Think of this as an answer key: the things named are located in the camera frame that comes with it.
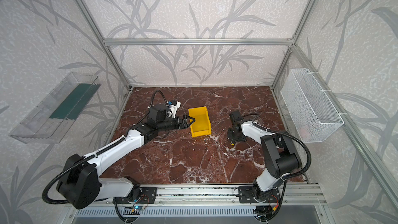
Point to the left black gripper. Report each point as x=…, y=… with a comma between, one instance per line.
x=180, y=123

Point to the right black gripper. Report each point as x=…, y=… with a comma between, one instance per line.
x=232, y=134

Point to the yellow plastic bin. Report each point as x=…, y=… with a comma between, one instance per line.
x=202, y=125

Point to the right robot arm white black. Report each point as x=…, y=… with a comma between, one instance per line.
x=285, y=157

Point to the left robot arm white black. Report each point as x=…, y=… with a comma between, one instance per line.
x=80, y=184

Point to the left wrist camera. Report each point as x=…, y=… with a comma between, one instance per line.
x=173, y=106

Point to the white wire mesh basket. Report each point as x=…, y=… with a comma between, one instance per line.
x=312, y=112

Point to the aluminium frame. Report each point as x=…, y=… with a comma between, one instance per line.
x=385, y=179

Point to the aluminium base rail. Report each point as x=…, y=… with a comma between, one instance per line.
x=227, y=195

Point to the clear plastic wall tray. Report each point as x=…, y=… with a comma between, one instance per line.
x=50, y=120

